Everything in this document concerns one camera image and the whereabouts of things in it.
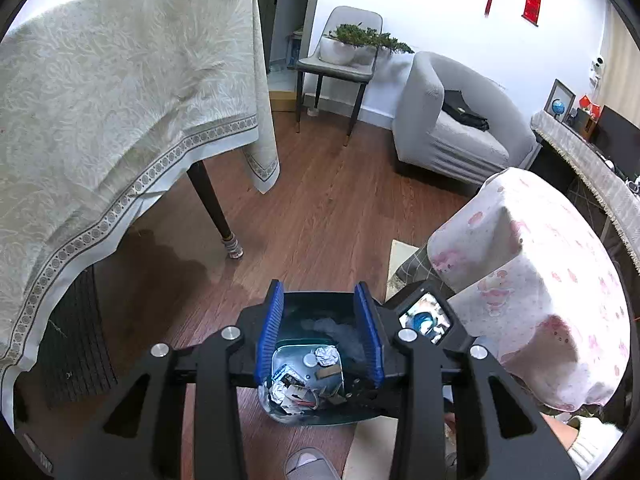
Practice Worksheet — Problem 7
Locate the white paper ball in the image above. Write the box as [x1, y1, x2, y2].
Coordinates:
[314, 346, 341, 367]

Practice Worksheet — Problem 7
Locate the brown cardboard tape roll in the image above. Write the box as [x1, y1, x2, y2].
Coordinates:
[314, 364, 342, 379]

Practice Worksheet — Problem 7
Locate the white plastic lid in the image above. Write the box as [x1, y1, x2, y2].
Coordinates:
[303, 353, 318, 367]

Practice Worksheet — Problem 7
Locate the teal trash bin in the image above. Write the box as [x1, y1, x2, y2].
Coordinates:
[255, 290, 400, 426]

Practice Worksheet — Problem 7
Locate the person's right hand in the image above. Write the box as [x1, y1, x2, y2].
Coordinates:
[542, 414, 578, 451]

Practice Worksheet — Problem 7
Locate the pink patterned round tablecloth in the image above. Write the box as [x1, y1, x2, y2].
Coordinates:
[426, 168, 630, 412]

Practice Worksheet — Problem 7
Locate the grey slipper on foot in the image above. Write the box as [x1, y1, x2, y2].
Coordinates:
[284, 448, 341, 480]

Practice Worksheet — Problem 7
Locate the black table leg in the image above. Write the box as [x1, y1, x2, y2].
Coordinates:
[186, 160, 244, 260]

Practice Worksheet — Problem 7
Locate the grey armchair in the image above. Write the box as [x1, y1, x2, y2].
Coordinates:
[392, 51, 537, 185]

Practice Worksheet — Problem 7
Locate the dark ribbed floor mat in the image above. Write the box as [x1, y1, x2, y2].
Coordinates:
[38, 268, 117, 408]

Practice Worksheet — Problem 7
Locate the black bag on armchair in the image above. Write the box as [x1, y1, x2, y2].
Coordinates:
[442, 90, 490, 131]

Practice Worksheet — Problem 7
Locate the beige lace sideboard cloth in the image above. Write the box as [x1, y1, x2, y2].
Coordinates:
[530, 110, 639, 269]

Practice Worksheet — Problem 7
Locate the small blue globe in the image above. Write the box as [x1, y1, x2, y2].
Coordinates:
[551, 99, 566, 120]

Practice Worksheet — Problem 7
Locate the framed picture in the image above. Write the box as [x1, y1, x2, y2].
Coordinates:
[544, 79, 576, 122]

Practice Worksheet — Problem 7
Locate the black monitor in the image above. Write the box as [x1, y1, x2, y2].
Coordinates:
[591, 106, 640, 179]

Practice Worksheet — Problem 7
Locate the grey dining chair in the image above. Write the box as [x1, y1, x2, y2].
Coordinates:
[295, 6, 383, 146]

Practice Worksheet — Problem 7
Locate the green potted plant white pot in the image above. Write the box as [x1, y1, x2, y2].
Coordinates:
[318, 24, 414, 66]

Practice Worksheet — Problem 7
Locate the beige patterned tablecloth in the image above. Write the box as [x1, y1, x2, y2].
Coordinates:
[1, 0, 280, 420]

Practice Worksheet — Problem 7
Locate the beige curtain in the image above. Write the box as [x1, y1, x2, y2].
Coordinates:
[597, 2, 640, 126]

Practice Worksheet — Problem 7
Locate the red hanging scroll right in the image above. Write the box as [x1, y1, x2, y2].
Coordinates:
[522, 0, 542, 26]

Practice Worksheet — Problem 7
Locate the white security camera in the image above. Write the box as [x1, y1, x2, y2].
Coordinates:
[589, 56, 605, 88]

